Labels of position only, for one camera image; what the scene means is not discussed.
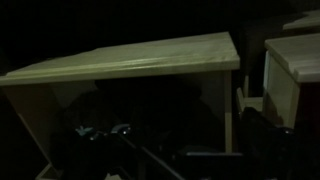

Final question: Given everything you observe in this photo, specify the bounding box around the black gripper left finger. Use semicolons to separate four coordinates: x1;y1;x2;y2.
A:
63;123;184;180

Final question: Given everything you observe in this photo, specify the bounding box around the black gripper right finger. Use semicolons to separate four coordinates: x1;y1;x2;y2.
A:
238;108;298;180

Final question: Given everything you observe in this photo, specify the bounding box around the black cloth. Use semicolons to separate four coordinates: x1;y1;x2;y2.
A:
64;77;222;155

